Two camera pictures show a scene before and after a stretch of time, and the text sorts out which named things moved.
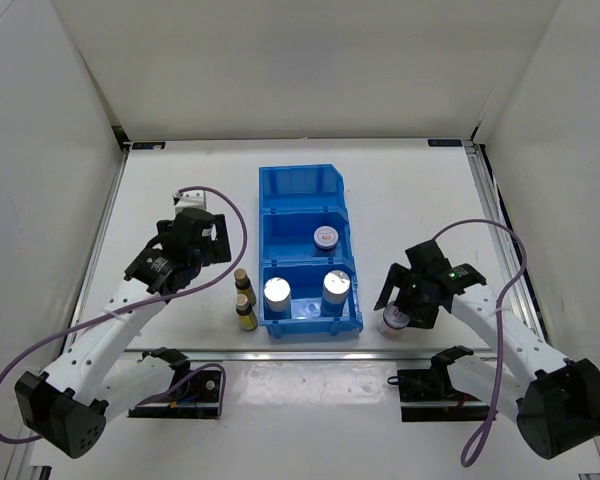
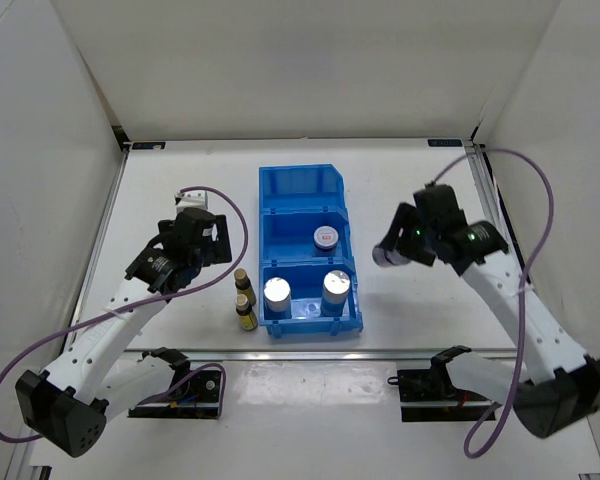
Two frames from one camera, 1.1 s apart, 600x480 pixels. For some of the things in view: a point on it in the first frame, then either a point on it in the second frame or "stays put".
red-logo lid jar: x=392 y=322 -> x=385 y=257
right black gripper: x=401 y=277 -> x=404 y=217
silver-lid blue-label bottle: x=336 y=286 stays put
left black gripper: x=217 y=250 stays put
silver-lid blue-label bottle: x=277 y=294 stays put
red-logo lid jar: x=325 y=238 stays put
